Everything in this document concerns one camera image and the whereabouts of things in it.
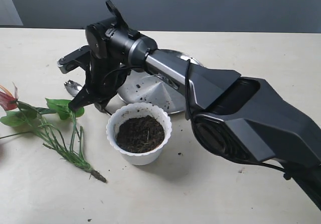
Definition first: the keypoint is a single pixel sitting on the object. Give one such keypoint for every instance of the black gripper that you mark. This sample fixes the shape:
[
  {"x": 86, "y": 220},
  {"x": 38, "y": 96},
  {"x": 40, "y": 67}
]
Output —
[{"x": 103, "y": 79}]

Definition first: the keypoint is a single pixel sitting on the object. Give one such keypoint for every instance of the metal spoon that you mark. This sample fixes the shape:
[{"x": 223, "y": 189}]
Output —
[{"x": 72, "y": 86}]

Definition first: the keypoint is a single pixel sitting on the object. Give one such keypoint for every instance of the artificial red anthurium plant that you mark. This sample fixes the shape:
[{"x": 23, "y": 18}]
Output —
[{"x": 19, "y": 113}]

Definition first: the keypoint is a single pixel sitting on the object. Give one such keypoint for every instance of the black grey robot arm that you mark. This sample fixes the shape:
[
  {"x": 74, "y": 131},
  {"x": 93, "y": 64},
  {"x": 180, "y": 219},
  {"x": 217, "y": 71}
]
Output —
[{"x": 241, "y": 119}]

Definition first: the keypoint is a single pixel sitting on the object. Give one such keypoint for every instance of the white plastic flower pot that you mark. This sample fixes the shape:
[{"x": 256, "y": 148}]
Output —
[{"x": 137, "y": 110}]

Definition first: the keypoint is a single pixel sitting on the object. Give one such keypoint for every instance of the dark soil in pot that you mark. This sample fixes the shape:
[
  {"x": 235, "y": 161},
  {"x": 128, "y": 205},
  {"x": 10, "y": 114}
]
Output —
[{"x": 140, "y": 135}]

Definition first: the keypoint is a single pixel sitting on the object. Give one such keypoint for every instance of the round steel plate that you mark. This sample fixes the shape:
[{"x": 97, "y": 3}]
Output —
[{"x": 154, "y": 89}]

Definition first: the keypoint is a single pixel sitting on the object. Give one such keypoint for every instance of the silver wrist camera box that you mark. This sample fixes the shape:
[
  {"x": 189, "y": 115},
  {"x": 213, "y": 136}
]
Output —
[{"x": 78, "y": 58}]

